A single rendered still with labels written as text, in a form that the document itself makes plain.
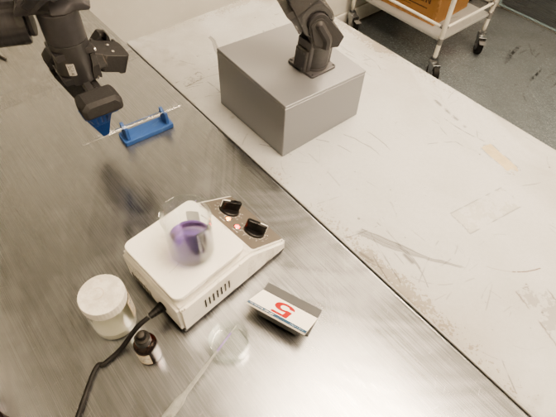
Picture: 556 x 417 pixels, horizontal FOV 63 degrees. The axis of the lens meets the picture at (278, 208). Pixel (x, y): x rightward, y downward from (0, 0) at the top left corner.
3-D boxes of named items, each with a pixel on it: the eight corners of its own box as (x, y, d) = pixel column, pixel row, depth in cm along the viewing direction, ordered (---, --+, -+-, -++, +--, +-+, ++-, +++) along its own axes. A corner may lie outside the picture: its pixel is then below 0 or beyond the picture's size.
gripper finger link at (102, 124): (84, 120, 68) (122, 106, 71) (75, 107, 70) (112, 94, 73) (97, 153, 74) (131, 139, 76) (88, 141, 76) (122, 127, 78)
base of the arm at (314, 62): (311, 50, 87) (317, 21, 82) (336, 67, 84) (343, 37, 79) (285, 62, 83) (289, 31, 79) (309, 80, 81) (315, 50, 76)
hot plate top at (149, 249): (191, 201, 67) (191, 197, 66) (246, 250, 62) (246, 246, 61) (122, 248, 62) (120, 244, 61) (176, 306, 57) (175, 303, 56)
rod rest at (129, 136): (165, 117, 90) (163, 103, 88) (174, 127, 89) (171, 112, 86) (118, 137, 86) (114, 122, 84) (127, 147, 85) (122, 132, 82)
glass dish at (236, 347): (237, 318, 64) (237, 312, 62) (256, 352, 61) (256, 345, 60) (202, 338, 62) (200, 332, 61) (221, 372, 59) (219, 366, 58)
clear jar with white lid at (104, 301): (108, 350, 61) (91, 325, 55) (86, 319, 63) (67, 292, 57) (146, 322, 64) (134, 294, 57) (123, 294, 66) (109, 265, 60)
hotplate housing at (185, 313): (231, 204, 77) (228, 172, 71) (286, 251, 72) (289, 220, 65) (117, 285, 67) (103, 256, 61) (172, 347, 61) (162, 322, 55)
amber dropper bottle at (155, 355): (153, 339, 62) (142, 317, 56) (166, 354, 61) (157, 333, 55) (134, 355, 61) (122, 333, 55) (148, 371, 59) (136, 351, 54)
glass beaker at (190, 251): (160, 248, 61) (147, 209, 55) (199, 224, 64) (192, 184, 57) (189, 285, 58) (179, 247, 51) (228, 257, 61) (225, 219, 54)
